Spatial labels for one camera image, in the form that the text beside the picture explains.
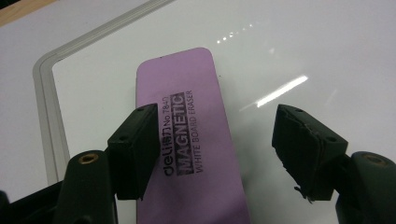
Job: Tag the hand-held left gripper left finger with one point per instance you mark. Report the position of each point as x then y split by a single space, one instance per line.
134 152

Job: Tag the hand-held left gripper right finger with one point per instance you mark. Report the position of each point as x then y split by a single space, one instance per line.
306 155

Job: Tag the purple whiteboard eraser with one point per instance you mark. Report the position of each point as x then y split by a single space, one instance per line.
199 124

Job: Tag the small framed whiteboard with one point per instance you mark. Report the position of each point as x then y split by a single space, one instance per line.
264 62

